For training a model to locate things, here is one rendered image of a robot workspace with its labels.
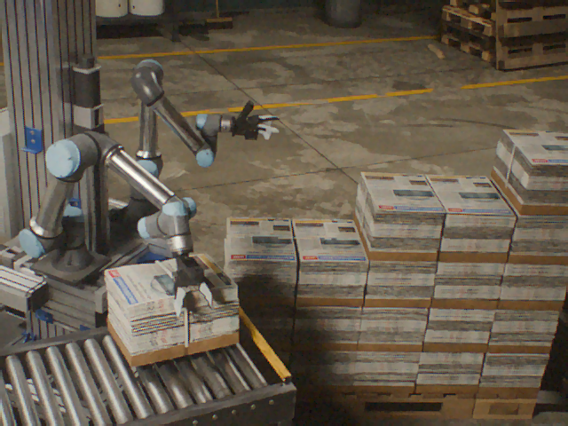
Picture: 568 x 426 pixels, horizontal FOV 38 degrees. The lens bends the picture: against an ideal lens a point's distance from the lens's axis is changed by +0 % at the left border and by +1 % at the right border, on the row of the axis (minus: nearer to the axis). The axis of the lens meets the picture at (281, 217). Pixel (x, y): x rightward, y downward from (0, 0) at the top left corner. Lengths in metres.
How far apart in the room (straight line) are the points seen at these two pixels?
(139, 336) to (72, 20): 1.23
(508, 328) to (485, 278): 0.29
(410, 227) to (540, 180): 0.54
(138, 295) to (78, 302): 0.66
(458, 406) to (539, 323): 0.54
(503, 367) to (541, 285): 0.44
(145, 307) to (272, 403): 0.51
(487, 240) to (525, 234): 0.16
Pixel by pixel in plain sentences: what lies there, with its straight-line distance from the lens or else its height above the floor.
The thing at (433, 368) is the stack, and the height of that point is 0.29.
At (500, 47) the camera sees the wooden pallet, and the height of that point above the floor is 0.23.
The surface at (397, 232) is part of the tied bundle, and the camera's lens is 3.36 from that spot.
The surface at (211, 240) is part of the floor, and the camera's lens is 5.15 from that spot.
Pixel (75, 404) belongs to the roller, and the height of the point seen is 0.80.
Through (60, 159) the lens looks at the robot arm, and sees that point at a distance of 2.83.
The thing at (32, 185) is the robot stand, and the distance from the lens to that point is 3.48.
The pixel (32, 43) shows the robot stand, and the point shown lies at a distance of 3.23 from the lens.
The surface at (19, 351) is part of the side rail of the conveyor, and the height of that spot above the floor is 0.80.
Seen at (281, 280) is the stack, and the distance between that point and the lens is 3.38.
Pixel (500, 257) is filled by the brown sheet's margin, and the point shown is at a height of 0.86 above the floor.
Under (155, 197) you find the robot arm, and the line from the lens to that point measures 2.81.
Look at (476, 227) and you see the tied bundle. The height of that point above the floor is 1.00.
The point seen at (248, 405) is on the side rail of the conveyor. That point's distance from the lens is 2.67.
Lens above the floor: 2.51
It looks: 27 degrees down
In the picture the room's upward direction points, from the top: 5 degrees clockwise
